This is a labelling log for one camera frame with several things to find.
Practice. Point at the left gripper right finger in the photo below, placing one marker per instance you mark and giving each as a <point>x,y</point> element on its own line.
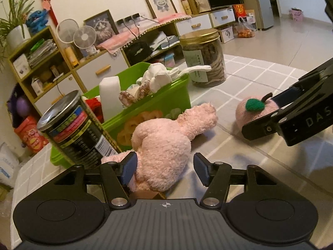
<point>215,176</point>

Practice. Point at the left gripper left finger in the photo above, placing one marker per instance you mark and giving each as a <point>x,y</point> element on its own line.
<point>115,178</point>

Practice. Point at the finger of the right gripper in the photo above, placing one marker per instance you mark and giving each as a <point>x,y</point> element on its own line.
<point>262,127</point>
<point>270,104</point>

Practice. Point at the pink knitted apple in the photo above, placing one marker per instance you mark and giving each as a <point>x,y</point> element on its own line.
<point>250,109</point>

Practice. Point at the pink plush toy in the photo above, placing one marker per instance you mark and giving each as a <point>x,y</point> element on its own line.
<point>163,147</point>

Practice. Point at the santa plush toy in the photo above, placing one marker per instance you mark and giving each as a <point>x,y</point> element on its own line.
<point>93,108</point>

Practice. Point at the white sponge block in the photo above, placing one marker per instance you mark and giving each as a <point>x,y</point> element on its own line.
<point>109,91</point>

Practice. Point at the white fabric glove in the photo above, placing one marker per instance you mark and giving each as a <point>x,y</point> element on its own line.
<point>158,76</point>

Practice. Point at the grey checked tablecloth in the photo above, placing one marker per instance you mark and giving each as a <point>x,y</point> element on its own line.
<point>306,167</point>

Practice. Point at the black chips can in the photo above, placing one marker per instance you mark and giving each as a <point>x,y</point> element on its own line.
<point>70,125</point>

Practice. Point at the grey refrigerator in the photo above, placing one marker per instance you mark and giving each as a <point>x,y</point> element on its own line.
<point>261,2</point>

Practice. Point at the green plastic bin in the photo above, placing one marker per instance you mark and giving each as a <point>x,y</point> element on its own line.
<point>169,102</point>

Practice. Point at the glass jar gold lid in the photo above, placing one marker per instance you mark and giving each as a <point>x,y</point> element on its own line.
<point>203,49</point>

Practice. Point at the red snack bucket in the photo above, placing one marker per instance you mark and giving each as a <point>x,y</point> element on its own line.
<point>29,135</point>

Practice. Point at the purple ball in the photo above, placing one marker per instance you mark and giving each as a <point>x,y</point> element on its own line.
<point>23,106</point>

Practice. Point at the wooden shelf cabinet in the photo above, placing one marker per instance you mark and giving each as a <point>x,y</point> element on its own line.
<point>51,78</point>

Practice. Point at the black bag on shelf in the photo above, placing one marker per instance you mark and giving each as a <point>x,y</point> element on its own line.
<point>137,52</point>

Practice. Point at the low wooden tv cabinet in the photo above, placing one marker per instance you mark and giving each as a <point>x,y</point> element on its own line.
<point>107,65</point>

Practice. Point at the pink table runner cloth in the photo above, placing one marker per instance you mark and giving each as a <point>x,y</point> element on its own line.
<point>130,35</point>

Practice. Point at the white desk fan front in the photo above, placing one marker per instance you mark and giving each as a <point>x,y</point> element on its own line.
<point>85,38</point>

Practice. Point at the white desk fan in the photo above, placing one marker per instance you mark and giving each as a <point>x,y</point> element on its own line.
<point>66,29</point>
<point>85,38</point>

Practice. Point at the stack of papers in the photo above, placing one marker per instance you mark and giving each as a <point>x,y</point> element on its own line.
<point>47,48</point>

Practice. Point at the framed cat picture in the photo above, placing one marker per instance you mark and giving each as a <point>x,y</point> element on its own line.
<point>104,26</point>

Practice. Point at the white desk fan back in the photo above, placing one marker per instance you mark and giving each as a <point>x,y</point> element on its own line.
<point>66,29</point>

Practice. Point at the framed cartoon girl picture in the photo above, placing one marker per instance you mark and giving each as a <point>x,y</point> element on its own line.
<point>161,8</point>

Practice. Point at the blue stitch plush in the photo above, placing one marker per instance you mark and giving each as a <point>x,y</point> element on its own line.
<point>37,21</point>

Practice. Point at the potted green plant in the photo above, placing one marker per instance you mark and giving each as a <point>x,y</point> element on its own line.
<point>15,16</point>

